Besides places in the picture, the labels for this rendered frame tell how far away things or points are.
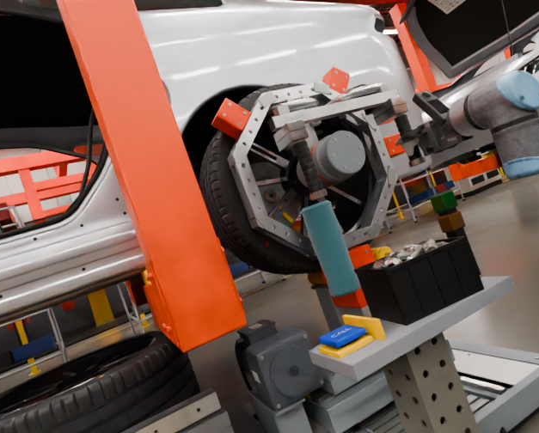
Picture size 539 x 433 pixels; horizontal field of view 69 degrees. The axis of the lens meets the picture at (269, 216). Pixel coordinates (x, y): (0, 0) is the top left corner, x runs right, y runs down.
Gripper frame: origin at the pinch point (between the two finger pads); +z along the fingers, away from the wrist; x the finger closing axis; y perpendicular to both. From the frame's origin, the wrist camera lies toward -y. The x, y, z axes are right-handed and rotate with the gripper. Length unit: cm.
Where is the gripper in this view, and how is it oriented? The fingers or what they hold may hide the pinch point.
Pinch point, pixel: (402, 139)
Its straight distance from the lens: 121.2
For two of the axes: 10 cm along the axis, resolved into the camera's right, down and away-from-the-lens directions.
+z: -3.6, 1.6, 9.2
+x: 8.7, -2.9, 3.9
